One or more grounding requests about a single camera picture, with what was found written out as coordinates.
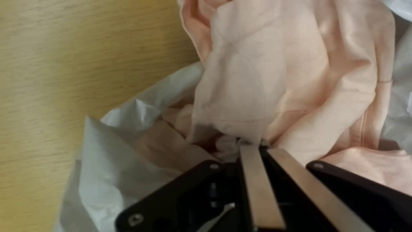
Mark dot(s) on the white plastic carrier bag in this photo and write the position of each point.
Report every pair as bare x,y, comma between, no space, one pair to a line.
113,189

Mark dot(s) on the pink shirt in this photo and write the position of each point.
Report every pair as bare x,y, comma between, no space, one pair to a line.
309,77

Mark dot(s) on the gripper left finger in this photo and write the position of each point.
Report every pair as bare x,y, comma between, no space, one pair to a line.
265,213

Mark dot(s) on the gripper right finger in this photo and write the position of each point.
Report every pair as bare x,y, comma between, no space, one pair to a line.
340,216

